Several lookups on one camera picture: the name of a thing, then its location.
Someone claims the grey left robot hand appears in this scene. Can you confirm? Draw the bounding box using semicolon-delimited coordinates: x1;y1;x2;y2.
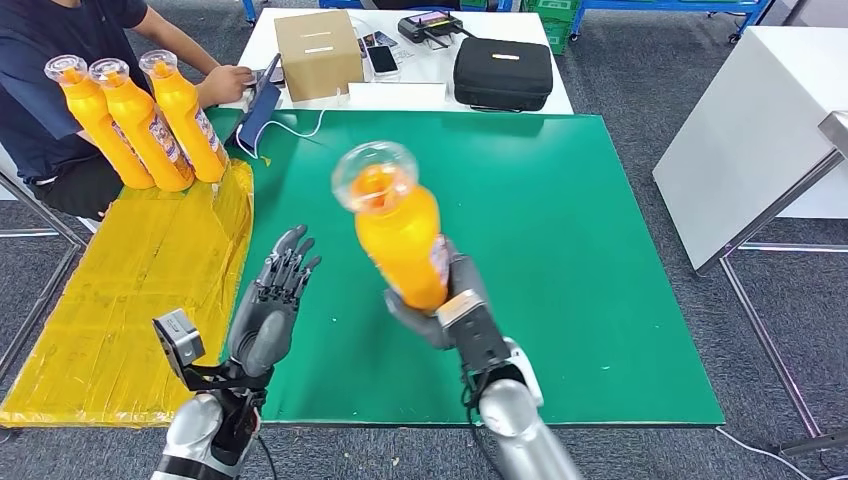
227;224;324;379

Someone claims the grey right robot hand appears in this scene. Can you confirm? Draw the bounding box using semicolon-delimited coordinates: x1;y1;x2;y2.
384;238;492;352

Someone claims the orange detergent bottle clear cap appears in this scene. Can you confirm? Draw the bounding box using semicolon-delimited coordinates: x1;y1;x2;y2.
42;54;158;191
137;48;231;185
329;140;452;313
87;57;197;194

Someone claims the green table mat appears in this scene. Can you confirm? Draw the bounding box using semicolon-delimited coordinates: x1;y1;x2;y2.
198;107;727;428

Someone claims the yellow taped cardboard mat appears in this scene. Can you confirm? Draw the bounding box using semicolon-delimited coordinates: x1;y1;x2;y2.
0;158;257;429

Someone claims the flat white box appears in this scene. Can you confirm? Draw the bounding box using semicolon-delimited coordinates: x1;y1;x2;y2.
346;81;449;113

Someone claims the black zipped carrying case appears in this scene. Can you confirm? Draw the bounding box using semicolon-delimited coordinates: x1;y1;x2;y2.
452;36;555;113

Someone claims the tablet in blue case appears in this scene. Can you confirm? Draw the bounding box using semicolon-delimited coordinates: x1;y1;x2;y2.
234;52;287;158

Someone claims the smartphone with dark screen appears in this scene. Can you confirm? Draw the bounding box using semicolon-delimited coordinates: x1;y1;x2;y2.
365;44;401;79

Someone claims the black remote controller with screen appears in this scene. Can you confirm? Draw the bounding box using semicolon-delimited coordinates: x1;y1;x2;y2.
396;9;476;50

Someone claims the green plastic crate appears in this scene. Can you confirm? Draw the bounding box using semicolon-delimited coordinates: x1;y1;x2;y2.
541;21;573;58
522;0;585;25

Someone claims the brown cardboard box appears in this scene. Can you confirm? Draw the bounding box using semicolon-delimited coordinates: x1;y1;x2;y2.
273;9;366;104

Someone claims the person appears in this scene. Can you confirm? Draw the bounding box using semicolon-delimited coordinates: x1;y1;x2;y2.
0;0;257;221

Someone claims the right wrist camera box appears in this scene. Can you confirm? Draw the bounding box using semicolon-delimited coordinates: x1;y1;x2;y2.
435;288;515;376

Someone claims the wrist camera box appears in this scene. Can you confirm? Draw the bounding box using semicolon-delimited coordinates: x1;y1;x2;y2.
435;288;515;376
151;307;274;393

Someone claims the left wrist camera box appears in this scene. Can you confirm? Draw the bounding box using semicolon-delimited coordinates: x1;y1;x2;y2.
151;307;274;393

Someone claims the white charging cable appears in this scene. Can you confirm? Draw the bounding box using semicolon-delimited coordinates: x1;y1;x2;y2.
234;87;350;162

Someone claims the grey metal frame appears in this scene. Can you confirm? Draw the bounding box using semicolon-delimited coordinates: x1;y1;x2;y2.
0;168;91;386

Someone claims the white table steel frame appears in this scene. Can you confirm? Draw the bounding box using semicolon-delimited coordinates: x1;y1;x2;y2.
652;25;848;458

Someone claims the white floor cable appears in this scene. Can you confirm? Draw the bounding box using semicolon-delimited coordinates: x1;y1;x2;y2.
715;425;815;480

